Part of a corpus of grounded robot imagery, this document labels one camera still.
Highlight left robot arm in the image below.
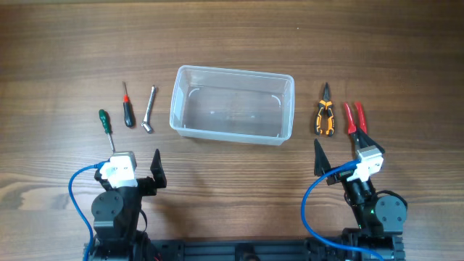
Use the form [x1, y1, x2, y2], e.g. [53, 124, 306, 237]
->
[83, 149, 167, 260]

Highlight silver socket wrench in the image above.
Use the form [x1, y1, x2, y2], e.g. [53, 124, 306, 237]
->
[141, 85, 157, 133]

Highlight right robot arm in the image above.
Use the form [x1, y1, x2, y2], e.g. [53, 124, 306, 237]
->
[305, 128, 408, 260]

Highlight red handle wire stripper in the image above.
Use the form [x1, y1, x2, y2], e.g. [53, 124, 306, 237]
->
[344, 101, 368, 151]

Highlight right blue cable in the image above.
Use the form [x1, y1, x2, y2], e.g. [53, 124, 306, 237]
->
[300, 159, 385, 261]

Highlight orange black needle-nose pliers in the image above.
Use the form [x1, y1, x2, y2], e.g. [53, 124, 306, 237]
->
[314, 83, 335, 136]

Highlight clear plastic container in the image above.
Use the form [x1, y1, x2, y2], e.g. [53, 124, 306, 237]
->
[170, 65, 295, 146]

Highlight green handle screwdriver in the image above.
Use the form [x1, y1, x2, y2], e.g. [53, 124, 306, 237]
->
[99, 109, 115, 152]

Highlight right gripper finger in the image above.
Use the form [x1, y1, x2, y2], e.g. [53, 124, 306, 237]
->
[314, 139, 331, 177]
[355, 127, 385, 154]

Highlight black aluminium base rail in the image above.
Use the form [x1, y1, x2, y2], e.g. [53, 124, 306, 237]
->
[83, 237, 405, 261]

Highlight black red screwdriver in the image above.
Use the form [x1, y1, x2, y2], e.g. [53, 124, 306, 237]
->
[123, 81, 135, 128]

